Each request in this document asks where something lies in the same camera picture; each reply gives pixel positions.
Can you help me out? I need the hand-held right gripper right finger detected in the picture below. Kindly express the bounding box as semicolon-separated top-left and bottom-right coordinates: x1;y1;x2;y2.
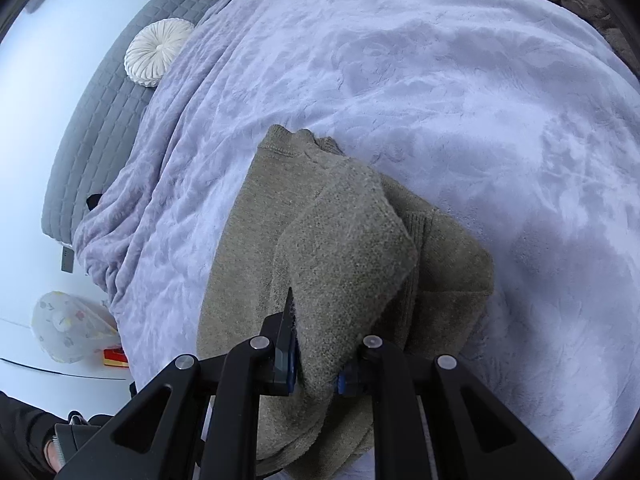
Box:
336;335;576;480

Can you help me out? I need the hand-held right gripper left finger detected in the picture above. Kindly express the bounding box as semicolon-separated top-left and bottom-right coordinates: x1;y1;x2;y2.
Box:
59;287;301;480

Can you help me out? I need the olive knit sweater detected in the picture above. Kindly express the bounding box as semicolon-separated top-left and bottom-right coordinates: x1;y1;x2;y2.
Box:
196;124;497;480

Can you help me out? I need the person's left forearm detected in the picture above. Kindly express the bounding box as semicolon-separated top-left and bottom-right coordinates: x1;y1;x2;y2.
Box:
0;390;68;480

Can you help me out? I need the floral translucent bag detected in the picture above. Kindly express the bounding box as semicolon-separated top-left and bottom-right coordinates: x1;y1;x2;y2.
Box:
31;290;118;365

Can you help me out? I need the lavender plush blanket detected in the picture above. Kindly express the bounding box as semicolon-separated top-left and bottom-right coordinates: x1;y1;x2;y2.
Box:
72;0;640;480

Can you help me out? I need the grey quilted headboard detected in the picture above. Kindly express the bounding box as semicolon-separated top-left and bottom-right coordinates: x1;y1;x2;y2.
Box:
41;0;231;241

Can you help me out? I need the white round pleated pillow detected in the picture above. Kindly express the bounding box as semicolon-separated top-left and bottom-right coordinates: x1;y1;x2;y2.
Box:
123;18;196;88

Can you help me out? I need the black cable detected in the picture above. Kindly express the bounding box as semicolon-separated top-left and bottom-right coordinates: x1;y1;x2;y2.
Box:
0;357;132;382

